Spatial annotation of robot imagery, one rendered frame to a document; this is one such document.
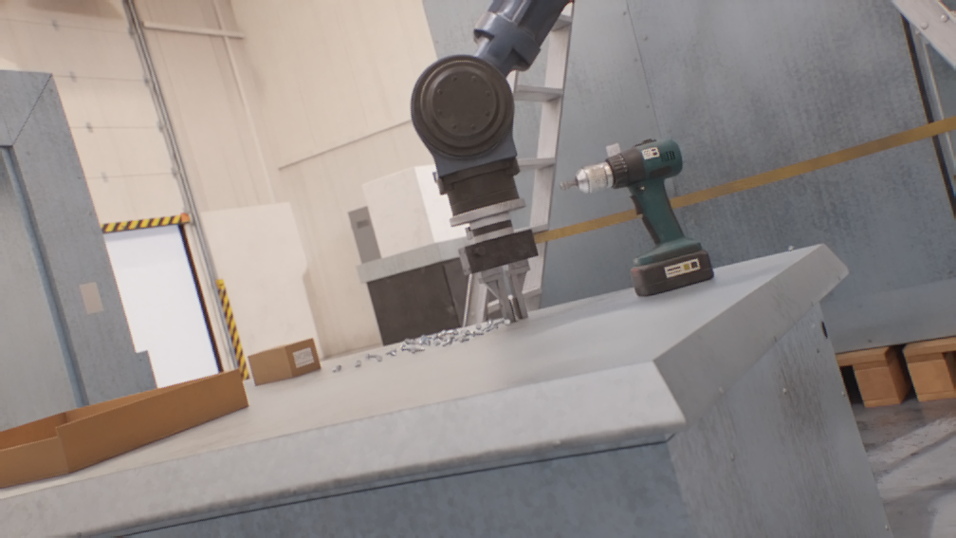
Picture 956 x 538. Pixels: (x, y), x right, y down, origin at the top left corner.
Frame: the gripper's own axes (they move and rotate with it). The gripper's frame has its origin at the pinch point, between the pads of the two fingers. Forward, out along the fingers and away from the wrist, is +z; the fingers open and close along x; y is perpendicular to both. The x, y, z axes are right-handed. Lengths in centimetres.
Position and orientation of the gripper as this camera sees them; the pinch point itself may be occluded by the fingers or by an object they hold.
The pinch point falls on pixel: (513, 309)
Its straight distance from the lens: 180.4
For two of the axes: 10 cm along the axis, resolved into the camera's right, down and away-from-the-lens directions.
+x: 9.3, -2.5, 2.8
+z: 2.6, 9.7, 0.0
